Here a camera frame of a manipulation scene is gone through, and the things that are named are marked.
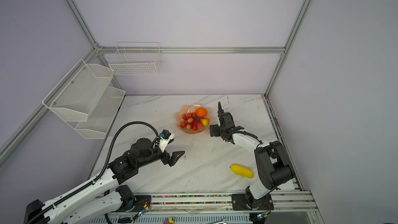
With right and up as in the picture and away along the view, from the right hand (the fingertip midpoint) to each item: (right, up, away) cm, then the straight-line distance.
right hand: (216, 127), depth 93 cm
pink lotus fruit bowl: (-19, +11, +14) cm, 26 cm away
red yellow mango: (-7, +3, +4) cm, 8 cm away
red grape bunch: (-16, +3, +5) cm, 17 cm away
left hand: (-21, -7, -20) cm, 30 cm away
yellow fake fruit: (+13, -22, -13) cm, 28 cm away
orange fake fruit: (-10, +9, +8) cm, 15 cm away
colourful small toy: (-23, -38, -27) cm, 52 cm away
